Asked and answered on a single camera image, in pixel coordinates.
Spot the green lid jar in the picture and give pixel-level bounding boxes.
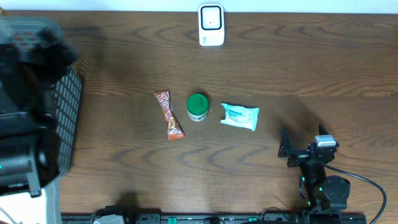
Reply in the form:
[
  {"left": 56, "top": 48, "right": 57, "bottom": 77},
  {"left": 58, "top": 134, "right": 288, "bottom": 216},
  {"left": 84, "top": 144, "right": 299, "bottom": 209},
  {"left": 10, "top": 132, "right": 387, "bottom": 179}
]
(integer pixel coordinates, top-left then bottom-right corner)
[{"left": 187, "top": 93, "right": 209, "bottom": 121}]

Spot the orange candy bar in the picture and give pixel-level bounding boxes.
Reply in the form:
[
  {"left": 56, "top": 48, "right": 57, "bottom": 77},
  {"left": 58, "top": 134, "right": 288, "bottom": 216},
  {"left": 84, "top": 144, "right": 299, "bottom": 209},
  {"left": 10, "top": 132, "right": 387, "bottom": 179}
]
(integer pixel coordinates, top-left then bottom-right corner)
[{"left": 154, "top": 90, "right": 185, "bottom": 141}]

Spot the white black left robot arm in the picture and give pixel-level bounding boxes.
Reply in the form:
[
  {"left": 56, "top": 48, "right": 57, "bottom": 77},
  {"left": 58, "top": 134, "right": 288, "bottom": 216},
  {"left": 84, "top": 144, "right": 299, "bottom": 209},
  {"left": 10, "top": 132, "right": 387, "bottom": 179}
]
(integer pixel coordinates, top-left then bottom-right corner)
[{"left": 1, "top": 29, "right": 78, "bottom": 223}]

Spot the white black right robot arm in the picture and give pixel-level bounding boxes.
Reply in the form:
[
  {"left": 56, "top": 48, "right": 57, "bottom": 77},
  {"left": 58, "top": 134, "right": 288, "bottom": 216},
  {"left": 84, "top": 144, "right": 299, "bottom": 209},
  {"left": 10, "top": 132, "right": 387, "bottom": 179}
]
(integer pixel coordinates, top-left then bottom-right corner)
[{"left": 278, "top": 125, "right": 366, "bottom": 224}]

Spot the white barcode scanner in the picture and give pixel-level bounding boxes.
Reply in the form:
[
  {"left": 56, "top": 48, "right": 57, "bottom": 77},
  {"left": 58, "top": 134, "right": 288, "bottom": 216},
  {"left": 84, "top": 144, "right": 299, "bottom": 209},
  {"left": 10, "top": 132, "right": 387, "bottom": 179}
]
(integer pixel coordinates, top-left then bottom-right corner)
[{"left": 198, "top": 3, "right": 225, "bottom": 47}]

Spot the dark grey plastic basket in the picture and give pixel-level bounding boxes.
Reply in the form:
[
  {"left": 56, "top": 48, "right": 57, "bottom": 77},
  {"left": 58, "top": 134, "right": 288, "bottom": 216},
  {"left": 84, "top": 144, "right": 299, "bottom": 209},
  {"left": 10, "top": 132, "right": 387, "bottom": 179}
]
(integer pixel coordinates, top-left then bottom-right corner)
[{"left": 1, "top": 16, "right": 84, "bottom": 178}]

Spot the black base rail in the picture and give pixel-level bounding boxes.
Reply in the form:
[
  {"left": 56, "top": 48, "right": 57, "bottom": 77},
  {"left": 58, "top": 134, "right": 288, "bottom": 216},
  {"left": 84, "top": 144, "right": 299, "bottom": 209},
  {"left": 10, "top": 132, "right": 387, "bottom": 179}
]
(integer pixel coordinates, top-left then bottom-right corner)
[{"left": 61, "top": 205, "right": 367, "bottom": 224}]

